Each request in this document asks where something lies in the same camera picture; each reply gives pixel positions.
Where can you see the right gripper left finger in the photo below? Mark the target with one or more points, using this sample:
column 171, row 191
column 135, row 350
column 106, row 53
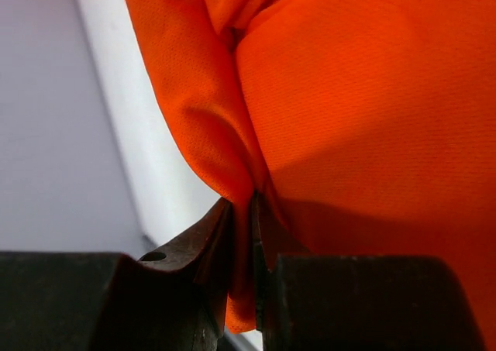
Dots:
column 194, row 269

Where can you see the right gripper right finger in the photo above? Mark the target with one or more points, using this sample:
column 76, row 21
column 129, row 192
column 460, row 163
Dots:
column 261, row 219

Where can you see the orange t-shirt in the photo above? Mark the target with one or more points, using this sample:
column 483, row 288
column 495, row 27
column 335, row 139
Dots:
column 368, row 124

